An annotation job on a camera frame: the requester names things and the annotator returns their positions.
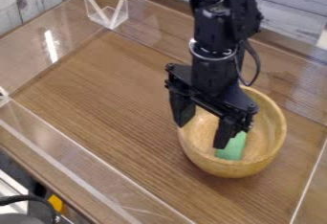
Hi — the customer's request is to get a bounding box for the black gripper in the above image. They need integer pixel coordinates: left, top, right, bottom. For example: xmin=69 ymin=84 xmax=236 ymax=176
xmin=164 ymin=53 xmax=257 ymax=149

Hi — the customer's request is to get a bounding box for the clear acrylic corner bracket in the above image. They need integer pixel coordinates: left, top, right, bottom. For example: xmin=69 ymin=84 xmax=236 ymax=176
xmin=84 ymin=0 xmax=129 ymax=30

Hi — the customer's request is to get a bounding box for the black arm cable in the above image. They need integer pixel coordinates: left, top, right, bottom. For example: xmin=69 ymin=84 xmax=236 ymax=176
xmin=236 ymin=39 xmax=261 ymax=88

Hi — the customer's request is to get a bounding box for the clear acrylic front wall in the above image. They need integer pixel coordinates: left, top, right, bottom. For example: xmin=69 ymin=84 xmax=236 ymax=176
xmin=0 ymin=87 xmax=195 ymax=224

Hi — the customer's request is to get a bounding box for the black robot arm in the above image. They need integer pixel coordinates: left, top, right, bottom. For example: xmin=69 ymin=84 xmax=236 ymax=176
xmin=164 ymin=0 xmax=263 ymax=149

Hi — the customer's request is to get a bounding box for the brown wooden bowl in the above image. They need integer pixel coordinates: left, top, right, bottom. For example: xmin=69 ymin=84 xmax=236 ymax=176
xmin=177 ymin=86 xmax=287 ymax=178

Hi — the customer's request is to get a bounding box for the clear acrylic left wall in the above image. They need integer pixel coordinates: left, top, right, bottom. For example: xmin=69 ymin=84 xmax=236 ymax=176
xmin=0 ymin=0 xmax=103 ymax=94

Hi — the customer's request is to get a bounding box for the yellow tag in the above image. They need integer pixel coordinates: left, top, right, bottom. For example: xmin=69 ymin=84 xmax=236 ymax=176
xmin=46 ymin=194 xmax=64 ymax=213

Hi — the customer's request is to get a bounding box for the green rectangular block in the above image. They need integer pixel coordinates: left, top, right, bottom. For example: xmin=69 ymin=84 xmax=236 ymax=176
xmin=215 ymin=131 xmax=247 ymax=161

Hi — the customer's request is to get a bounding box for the clear acrylic wall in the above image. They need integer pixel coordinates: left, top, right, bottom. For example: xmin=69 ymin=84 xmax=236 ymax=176
xmin=0 ymin=0 xmax=103 ymax=94
xmin=0 ymin=87 xmax=195 ymax=224

